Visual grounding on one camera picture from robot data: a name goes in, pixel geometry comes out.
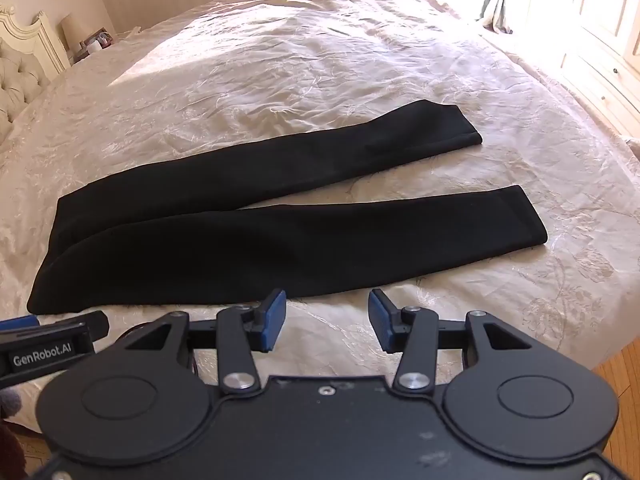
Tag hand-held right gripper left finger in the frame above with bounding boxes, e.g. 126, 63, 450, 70
122, 287, 288, 394

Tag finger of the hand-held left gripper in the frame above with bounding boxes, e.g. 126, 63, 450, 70
0, 310, 110, 348

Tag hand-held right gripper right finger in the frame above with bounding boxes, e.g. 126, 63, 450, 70
367, 287, 534, 394

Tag black pants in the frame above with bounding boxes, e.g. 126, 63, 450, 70
27, 100, 547, 315

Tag dark red cloth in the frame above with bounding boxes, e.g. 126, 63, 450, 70
0, 389, 28, 480

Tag cream embroidered bedspread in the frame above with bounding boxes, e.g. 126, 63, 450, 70
0, 0, 640, 413

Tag cream tufted headboard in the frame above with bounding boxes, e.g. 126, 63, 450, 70
0, 2, 72, 137

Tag bedside table clutter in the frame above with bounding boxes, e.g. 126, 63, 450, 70
74, 29, 119, 63

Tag cream table lamp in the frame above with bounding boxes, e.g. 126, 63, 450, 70
60, 12, 85, 52

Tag white panelled cabinet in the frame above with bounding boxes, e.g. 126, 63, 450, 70
545, 0, 640, 128

